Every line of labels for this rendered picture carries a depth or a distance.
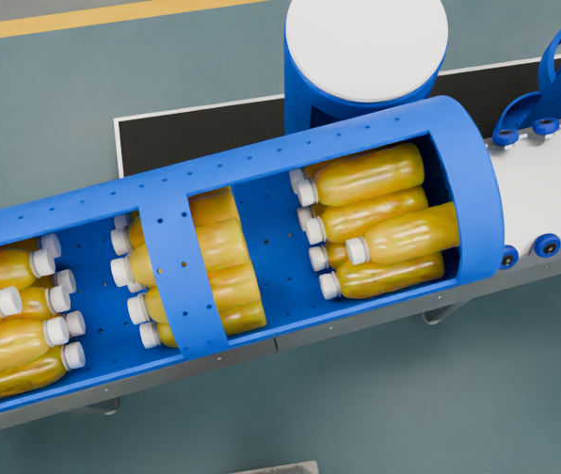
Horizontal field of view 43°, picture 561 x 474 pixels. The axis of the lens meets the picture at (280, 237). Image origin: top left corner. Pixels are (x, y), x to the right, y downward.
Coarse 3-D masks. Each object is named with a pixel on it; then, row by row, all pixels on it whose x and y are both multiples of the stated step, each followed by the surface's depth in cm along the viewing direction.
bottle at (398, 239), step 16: (432, 208) 105; (448, 208) 104; (384, 224) 104; (400, 224) 104; (416, 224) 103; (432, 224) 103; (448, 224) 103; (368, 240) 104; (384, 240) 103; (400, 240) 103; (416, 240) 103; (432, 240) 103; (448, 240) 104; (368, 256) 104; (384, 256) 103; (400, 256) 104; (416, 256) 105
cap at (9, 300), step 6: (6, 288) 99; (12, 288) 99; (0, 294) 98; (6, 294) 98; (12, 294) 98; (18, 294) 101; (0, 300) 98; (6, 300) 97; (12, 300) 98; (18, 300) 100; (0, 306) 98; (6, 306) 98; (12, 306) 98; (18, 306) 99; (6, 312) 98; (12, 312) 98; (18, 312) 99
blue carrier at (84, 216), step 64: (320, 128) 103; (384, 128) 98; (448, 128) 97; (128, 192) 97; (192, 192) 95; (256, 192) 118; (448, 192) 113; (64, 256) 117; (192, 256) 92; (256, 256) 120; (448, 256) 117; (128, 320) 117; (192, 320) 94; (320, 320) 102; (64, 384) 107
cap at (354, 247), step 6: (348, 240) 105; (354, 240) 105; (348, 246) 105; (354, 246) 104; (360, 246) 104; (348, 252) 106; (354, 252) 104; (360, 252) 104; (354, 258) 104; (360, 258) 104; (354, 264) 105
